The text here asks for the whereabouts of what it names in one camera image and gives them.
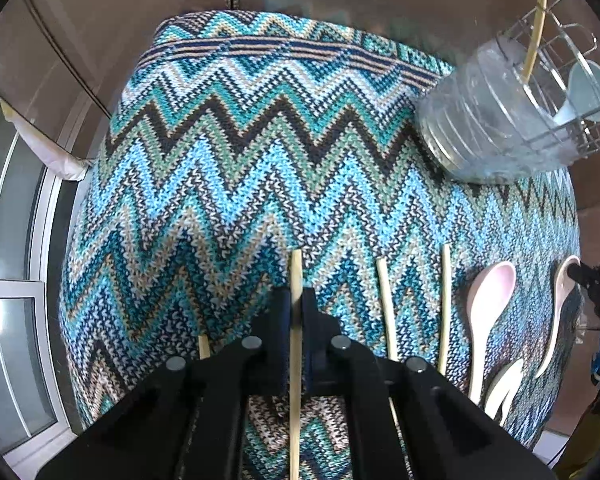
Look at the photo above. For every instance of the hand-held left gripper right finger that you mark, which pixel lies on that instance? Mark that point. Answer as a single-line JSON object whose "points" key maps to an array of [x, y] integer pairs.
{"points": [[312, 355]]}

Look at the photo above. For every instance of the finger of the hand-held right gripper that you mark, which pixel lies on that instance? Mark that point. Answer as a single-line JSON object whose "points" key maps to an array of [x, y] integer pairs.
{"points": [[582, 274]]}

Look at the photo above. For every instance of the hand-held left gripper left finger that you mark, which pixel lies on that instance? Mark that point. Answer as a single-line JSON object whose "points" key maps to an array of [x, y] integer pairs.
{"points": [[282, 350]]}

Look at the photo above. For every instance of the bamboo chopstick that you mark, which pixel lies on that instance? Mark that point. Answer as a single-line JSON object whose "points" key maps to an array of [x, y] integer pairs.
{"points": [[296, 280], [386, 300], [204, 347], [537, 20], [445, 305]]}

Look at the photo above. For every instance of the white plastic spork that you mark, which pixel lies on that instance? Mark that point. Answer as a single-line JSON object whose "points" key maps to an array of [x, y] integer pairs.
{"points": [[509, 385]]}

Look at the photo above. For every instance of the light blue plastic spoon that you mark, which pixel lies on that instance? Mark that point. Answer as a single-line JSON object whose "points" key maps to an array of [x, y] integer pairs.
{"points": [[587, 85]]}

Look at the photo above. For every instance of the clear plastic bottle container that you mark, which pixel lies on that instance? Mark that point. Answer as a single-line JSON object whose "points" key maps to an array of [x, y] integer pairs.
{"points": [[480, 110]]}

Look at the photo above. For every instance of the olive cloth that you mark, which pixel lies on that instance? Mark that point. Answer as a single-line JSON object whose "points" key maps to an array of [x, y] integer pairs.
{"points": [[592, 440]]}

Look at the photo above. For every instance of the zigzag knitted cloth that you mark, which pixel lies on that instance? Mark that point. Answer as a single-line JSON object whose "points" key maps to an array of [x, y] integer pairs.
{"points": [[280, 160]]}

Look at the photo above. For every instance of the sliding glass door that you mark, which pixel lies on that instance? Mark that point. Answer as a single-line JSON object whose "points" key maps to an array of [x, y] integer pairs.
{"points": [[15, 270]]}

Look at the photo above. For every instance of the white plastic bag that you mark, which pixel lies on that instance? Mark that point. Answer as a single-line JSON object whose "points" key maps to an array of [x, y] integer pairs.
{"points": [[47, 147]]}

